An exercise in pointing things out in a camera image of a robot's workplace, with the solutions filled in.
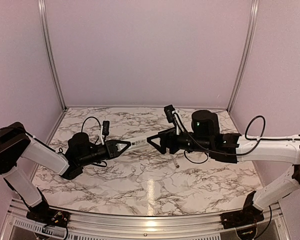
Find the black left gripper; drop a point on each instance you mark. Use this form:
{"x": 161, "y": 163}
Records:
{"x": 111, "y": 147}

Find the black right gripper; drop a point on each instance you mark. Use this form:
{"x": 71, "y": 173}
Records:
{"x": 166, "y": 136}

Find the white remote control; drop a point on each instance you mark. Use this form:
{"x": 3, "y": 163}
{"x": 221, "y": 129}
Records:
{"x": 137, "y": 143}

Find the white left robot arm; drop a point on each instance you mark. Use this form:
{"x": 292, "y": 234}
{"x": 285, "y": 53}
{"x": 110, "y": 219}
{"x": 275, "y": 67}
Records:
{"x": 17, "y": 144}

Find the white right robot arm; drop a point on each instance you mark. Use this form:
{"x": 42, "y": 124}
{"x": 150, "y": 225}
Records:
{"x": 270, "y": 149}

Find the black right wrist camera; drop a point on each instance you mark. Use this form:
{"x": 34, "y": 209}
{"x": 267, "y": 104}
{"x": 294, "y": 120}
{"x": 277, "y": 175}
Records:
{"x": 168, "y": 110}

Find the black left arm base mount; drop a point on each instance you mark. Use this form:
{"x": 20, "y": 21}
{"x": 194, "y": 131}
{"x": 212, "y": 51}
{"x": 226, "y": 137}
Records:
{"x": 43, "y": 213}

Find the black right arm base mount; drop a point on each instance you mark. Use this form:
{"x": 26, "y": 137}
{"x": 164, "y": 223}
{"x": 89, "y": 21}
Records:
{"x": 247, "y": 215}

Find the aluminium front frame rail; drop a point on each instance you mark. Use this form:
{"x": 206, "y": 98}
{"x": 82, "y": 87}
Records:
{"x": 98, "y": 226}

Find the aluminium frame corner post right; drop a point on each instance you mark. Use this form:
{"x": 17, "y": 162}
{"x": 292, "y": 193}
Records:
{"x": 251, "y": 28}

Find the aluminium frame corner post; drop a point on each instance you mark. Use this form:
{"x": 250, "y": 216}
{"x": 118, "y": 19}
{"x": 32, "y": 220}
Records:
{"x": 251, "y": 28}
{"x": 49, "y": 51}

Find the aluminium frame corner post left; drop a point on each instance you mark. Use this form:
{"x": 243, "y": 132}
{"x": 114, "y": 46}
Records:
{"x": 49, "y": 51}

